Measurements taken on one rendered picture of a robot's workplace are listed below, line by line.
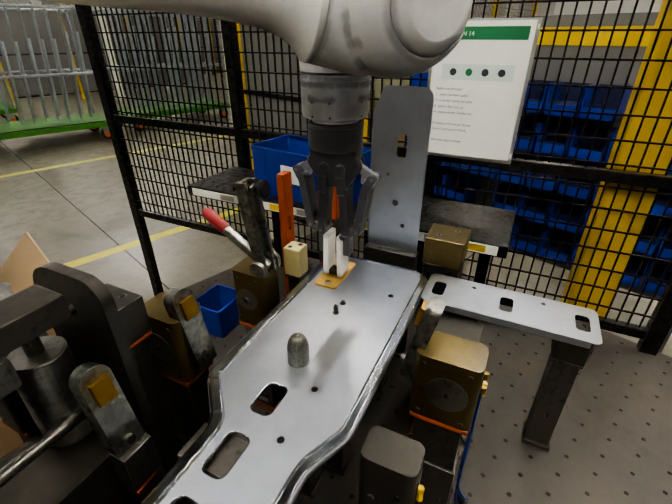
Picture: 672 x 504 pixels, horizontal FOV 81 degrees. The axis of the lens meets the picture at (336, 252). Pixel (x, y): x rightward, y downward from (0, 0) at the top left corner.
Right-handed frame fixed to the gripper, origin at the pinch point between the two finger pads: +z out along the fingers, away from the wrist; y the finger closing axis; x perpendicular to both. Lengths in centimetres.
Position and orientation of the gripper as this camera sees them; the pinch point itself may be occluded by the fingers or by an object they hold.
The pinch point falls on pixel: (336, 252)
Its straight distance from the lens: 61.9
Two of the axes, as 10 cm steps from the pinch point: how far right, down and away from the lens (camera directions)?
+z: 0.0, 8.7, 4.9
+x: 4.3, -4.4, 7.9
